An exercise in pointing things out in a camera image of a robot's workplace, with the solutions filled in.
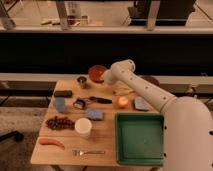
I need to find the light blue cup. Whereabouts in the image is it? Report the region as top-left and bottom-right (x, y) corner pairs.
(53, 97), (67, 113)

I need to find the grey blue sponge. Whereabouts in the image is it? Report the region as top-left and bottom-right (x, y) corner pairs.
(134, 96), (149, 111)

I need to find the green plastic tray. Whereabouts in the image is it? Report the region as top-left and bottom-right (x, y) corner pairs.
(115, 113), (164, 166)

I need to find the orange carrot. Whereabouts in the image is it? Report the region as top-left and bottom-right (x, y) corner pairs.
(38, 138), (65, 150)

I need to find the white paper cup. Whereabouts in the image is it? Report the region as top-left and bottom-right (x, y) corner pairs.
(75, 118), (92, 138)

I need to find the metal fork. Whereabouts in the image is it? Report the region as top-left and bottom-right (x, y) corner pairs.
(72, 150), (105, 156)

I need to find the orange apple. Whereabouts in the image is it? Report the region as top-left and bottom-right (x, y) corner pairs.
(117, 96), (129, 108)

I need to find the red bowl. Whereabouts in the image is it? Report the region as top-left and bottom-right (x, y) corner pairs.
(88, 65), (107, 83)

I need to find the bunch of red grapes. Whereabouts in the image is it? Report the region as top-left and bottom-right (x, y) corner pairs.
(46, 116), (75, 130)

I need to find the black rectangular block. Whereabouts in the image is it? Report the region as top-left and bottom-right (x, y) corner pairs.
(53, 90), (73, 98)

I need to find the black handled tool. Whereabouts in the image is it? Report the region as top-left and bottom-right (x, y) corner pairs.
(89, 96), (112, 104)

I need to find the blue cloth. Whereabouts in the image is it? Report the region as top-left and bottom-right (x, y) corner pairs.
(85, 109), (104, 121)

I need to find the small black tin can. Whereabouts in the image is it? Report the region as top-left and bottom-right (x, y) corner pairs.
(73, 98), (86, 110)

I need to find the purple bowl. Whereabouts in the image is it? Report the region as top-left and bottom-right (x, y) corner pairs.
(141, 75), (160, 86)

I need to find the yellow banana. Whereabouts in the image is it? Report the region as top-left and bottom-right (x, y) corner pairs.
(113, 88), (134, 96)

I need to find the small metal cup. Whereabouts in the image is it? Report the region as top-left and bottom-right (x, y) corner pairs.
(77, 76), (87, 89)

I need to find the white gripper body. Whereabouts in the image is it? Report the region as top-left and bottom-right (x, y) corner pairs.
(102, 70), (117, 85)

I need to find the wooden table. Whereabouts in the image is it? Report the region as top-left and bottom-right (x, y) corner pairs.
(31, 80), (160, 166)

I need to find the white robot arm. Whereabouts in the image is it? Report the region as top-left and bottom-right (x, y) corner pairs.
(103, 59), (213, 171)

